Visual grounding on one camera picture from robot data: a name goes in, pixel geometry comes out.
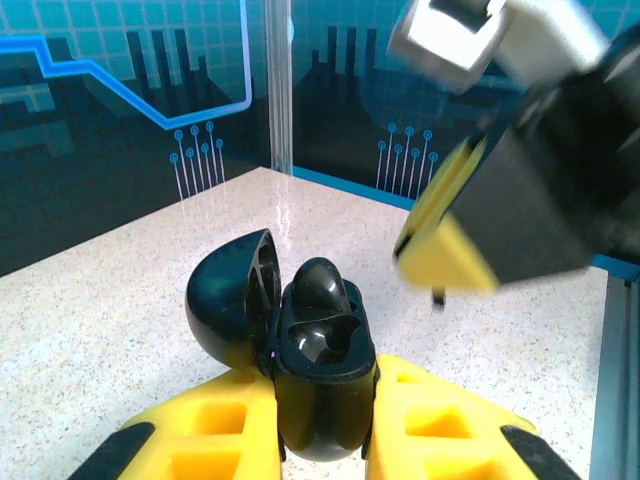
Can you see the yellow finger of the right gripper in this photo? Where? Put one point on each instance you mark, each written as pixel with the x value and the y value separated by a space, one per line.
pixel 440 192
pixel 445 260

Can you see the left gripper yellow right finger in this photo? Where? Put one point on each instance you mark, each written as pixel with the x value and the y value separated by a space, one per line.
pixel 390 410

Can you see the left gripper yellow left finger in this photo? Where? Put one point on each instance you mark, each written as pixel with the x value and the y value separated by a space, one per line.
pixel 175 420

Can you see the black earbud charging case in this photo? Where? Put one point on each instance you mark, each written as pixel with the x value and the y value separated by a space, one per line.
pixel 320 410

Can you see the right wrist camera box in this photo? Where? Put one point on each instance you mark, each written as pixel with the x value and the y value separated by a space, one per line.
pixel 540 35

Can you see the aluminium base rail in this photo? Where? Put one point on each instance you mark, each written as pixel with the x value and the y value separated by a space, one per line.
pixel 612 375

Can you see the aluminium frame post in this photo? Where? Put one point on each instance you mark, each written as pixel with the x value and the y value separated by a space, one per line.
pixel 278 75

